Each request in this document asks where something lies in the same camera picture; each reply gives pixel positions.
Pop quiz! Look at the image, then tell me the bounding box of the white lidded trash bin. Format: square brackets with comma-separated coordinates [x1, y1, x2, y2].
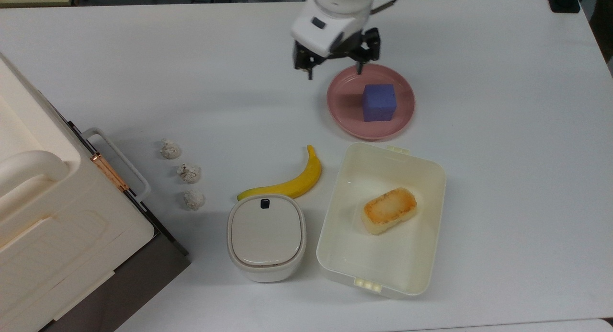
[227, 194, 307, 283]

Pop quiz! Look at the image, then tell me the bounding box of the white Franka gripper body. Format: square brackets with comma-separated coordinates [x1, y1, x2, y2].
[290, 0, 372, 58]

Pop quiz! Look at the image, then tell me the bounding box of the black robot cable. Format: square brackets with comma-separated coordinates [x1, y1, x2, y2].
[370, 0, 404, 14]

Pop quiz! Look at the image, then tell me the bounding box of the crumpled white paper ball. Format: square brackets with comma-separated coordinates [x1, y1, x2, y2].
[160, 138, 182, 160]
[177, 163, 202, 184]
[183, 189, 206, 211]

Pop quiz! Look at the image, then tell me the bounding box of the toasted bread piece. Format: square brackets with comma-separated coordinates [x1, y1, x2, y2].
[361, 187, 418, 236]

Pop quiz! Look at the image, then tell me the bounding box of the cream rectangular plastic container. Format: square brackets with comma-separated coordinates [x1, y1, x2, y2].
[316, 141, 447, 299]

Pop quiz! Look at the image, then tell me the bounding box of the pink round plate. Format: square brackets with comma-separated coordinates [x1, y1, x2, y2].
[327, 64, 416, 141]

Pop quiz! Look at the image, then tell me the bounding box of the cream toaster oven appliance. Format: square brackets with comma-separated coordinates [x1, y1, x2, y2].
[0, 52, 192, 332]

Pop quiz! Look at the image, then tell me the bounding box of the yellow banana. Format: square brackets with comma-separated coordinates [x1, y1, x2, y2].
[237, 144, 322, 202]

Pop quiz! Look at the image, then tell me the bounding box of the blue foam cube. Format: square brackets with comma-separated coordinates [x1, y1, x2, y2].
[362, 84, 397, 123]

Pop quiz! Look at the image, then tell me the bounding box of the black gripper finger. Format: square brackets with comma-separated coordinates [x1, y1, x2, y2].
[293, 40, 331, 80]
[329, 27, 381, 76]

